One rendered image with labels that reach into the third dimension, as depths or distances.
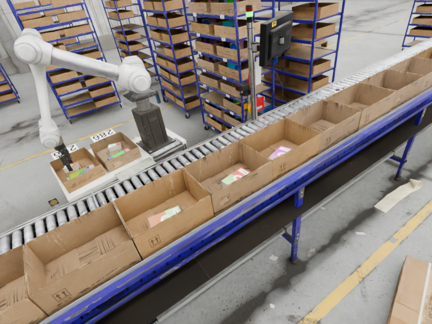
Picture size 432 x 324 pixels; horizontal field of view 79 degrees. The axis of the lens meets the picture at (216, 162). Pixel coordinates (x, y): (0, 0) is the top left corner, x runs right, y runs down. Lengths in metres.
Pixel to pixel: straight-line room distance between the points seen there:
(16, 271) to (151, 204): 0.65
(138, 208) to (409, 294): 1.74
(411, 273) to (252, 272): 1.05
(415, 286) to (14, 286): 2.23
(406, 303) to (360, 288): 0.28
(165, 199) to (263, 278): 1.04
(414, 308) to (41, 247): 2.07
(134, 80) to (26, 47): 0.57
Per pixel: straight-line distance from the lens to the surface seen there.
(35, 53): 1.82
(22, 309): 1.29
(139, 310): 1.51
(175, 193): 1.53
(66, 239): 1.48
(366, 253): 2.44
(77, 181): 2.12
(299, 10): 3.52
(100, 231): 1.49
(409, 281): 2.24
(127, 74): 1.86
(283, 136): 1.89
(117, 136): 2.51
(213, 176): 1.61
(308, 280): 2.20
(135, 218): 1.50
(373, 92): 2.38
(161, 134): 2.26
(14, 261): 1.51
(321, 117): 2.16
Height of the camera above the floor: 1.90
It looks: 36 degrees down
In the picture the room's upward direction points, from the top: 9 degrees counter-clockwise
